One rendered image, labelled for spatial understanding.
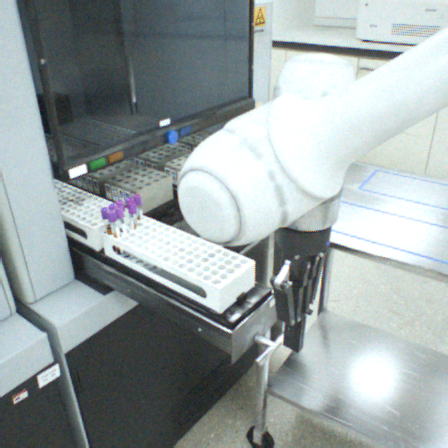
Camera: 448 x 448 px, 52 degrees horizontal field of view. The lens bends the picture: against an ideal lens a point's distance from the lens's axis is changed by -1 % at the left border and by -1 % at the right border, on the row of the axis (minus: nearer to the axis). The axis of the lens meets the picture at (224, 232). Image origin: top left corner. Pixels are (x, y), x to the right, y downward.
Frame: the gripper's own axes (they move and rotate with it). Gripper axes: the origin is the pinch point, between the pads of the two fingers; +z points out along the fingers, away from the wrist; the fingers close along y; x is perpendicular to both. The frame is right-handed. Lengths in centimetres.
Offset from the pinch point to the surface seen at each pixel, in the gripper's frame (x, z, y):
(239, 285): -10.9, -4.0, 0.2
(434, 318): 1, 80, -122
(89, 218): -47.0, -5.9, 3.0
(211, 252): -19.0, -6.1, -2.3
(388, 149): -66, 51, -229
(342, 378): -6, 52, -43
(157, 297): -23.9, 0.7, 7.0
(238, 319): -7.9, -1.0, 4.3
